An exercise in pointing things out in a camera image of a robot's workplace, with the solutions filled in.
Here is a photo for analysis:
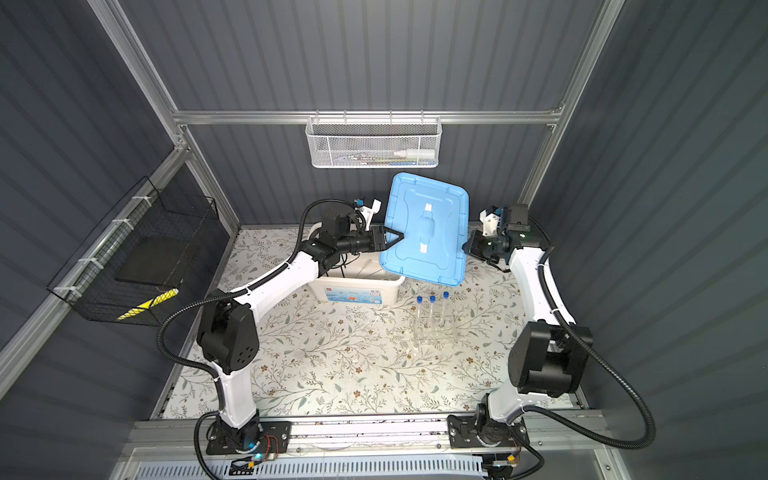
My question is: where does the white wire mesh basket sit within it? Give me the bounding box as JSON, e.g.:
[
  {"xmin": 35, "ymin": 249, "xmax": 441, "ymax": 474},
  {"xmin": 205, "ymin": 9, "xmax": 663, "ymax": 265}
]
[{"xmin": 305, "ymin": 119, "xmax": 443, "ymax": 169}]

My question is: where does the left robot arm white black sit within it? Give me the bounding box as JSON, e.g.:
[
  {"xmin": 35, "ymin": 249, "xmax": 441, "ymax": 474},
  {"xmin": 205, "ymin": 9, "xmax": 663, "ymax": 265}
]
[{"xmin": 156, "ymin": 198, "xmax": 405, "ymax": 455}]

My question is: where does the blue plastic box lid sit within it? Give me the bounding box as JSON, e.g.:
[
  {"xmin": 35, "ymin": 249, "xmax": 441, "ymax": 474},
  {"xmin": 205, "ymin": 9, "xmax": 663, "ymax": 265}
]
[{"xmin": 379, "ymin": 172, "xmax": 469, "ymax": 287}]

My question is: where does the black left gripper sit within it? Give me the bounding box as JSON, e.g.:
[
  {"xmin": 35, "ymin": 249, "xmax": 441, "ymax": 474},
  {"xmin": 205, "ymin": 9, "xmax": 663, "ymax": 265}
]
[{"xmin": 336, "ymin": 225, "xmax": 403, "ymax": 257}]

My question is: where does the yellow black striped tape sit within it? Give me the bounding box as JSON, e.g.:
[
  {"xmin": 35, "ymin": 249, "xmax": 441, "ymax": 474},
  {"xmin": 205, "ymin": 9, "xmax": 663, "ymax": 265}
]
[{"xmin": 117, "ymin": 288, "xmax": 179, "ymax": 321}]

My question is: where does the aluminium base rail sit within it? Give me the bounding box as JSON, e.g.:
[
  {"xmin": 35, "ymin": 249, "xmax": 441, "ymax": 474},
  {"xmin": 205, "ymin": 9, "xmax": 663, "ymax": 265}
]
[{"xmin": 110, "ymin": 410, "xmax": 631, "ymax": 480}]

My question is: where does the white bottle in basket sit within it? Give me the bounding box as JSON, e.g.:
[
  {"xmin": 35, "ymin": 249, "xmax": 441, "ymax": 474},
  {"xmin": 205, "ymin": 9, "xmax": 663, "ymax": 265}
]
[{"xmin": 393, "ymin": 149, "xmax": 437, "ymax": 162}]

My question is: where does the black wire wall basket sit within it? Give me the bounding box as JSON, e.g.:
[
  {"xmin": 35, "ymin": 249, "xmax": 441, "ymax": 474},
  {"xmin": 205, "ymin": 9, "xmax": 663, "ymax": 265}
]
[{"xmin": 47, "ymin": 183, "xmax": 227, "ymax": 326}]

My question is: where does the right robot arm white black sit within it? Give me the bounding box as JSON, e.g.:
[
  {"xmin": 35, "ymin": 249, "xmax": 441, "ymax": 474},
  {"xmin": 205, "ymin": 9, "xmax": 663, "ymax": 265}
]
[{"xmin": 463, "ymin": 204, "xmax": 657, "ymax": 450}]

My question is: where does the white plastic storage box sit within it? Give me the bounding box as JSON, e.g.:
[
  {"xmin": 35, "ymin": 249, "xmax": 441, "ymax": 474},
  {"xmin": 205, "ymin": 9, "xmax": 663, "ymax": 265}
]
[{"xmin": 307, "ymin": 253, "xmax": 405, "ymax": 305}]

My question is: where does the clear plastic tube rack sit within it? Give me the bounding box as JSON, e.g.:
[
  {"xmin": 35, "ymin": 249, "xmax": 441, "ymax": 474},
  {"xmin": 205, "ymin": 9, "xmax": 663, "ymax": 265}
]
[{"xmin": 409, "ymin": 303, "xmax": 458, "ymax": 353}]

